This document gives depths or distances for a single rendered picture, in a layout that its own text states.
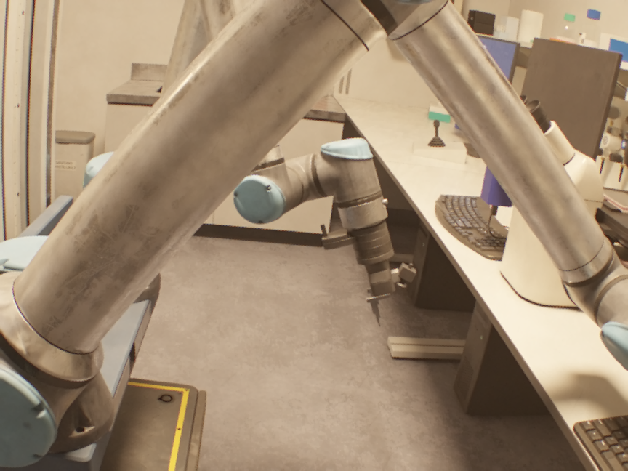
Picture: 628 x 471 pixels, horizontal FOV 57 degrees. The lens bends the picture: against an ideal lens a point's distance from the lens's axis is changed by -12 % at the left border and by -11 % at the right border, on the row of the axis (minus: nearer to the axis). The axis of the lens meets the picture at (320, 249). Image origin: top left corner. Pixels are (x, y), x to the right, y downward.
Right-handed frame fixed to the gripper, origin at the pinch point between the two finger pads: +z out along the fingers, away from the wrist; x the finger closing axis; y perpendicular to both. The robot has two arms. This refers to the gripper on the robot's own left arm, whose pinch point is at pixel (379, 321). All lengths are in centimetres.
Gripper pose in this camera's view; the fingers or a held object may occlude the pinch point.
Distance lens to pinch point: 131.3
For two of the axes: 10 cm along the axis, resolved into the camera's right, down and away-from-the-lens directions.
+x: 0.8, -2.4, 9.7
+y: 9.6, -2.4, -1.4
